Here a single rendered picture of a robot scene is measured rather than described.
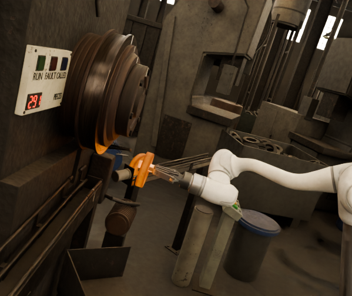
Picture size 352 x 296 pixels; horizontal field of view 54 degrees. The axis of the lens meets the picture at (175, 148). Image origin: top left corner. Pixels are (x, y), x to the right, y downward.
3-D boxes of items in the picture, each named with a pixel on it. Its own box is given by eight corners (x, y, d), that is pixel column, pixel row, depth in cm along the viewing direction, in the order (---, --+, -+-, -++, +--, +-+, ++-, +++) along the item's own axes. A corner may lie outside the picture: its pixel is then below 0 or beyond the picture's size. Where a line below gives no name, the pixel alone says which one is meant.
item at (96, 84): (66, 163, 117) (98, 22, 106) (104, 137, 163) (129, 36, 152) (84, 168, 117) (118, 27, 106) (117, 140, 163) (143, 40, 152)
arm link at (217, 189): (197, 202, 151) (202, 180, 160) (230, 215, 151) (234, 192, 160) (204, 188, 143) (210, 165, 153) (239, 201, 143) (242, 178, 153)
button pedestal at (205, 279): (191, 292, 215) (223, 203, 200) (192, 271, 238) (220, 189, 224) (216, 300, 215) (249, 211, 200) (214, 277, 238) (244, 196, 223)
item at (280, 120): (265, 167, 617) (287, 107, 592) (301, 193, 517) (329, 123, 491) (239, 161, 600) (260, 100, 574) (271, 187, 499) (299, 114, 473)
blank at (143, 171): (142, 158, 141) (150, 161, 141) (149, 147, 156) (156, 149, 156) (131, 191, 147) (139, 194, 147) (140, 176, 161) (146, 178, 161)
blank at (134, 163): (130, 184, 193) (135, 187, 191) (125, 164, 182) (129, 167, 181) (149, 167, 201) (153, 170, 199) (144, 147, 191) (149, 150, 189)
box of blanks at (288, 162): (218, 214, 346) (244, 141, 328) (198, 182, 424) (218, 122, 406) (306, 231, 372) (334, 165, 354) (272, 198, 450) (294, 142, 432)
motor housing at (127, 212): (83, 300, 182) (107, 209, 169) (95, 276, 203) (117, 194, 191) (106, 308, 182) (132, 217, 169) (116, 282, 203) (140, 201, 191)
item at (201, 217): (170, 283, 217) (194, 209, 204) (171, 273, 228) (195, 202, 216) (188, 289, 217) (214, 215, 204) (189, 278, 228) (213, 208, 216)
